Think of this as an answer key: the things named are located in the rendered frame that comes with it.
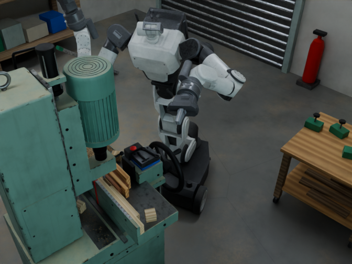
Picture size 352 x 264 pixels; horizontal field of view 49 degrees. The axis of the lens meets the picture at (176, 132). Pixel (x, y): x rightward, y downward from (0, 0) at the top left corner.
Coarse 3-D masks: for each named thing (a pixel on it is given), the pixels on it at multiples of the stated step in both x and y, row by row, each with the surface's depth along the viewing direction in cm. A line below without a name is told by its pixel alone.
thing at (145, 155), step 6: (138, 144) 178; (126, 150) 175; (138, 150) 176; (144, 150) 176; (150, 150) 176; (126, 156) 177; (132, 156) 174; (138, 156) 173; (144, 156) 173; (150, 156) 173; (156, 156) 173; (138, 162) 171; (144, 162) 170; (150, 162) 173; (156, 162) 175; (144, 168) 172
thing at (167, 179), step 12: (192, 132) 294; (204, 144) 309; (192, 156) 297; (204, 156) 297; (192, 168) 287; (204, 168) 287; (168, 180) 274; (192, 180) 277; (204, 180) 291; (168, 192) 268; (180, 192) 265; (192, 192) 263; (180, 204) 271; (192, 204) 268
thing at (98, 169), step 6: (108, 156) 163; (90, 162) 160; (96, 162) 160; (102, 162) 160; (108, 162) 161; (114, 162) 163; (90, 168) 157; (96, 168) 158; (102, 168) 160; (108, 168) 163; (114, 168) 165; (96, 174) 160; (102, 174) 162
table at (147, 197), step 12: (132, 180) 175; (156, 180) 180; (132, 192) 169; (144, 192) 170; (156, 192) 170; (108, 204) 164; (132, 204) 164; (144, 204) 164; (156, 204) 164; (168, 204) 164; (144, 216) 159; (168, 216) 159; (144, 228) 154; (156, 228) 157; (144, 240) 156
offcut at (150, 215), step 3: (144, 210) 157; (147, 210) 157; (150, 210) 157; (153, 210) 157; (147, 213) 156; (150, 213) 156; (153, 213) 156; (147, 216) 155; (150, 216) 155; (153, 216) 155; (156, 216) 156; (147, 219) 156; (150, 219) 156; (153, 219) 157; (156, 219) 157; (147, 222) 157
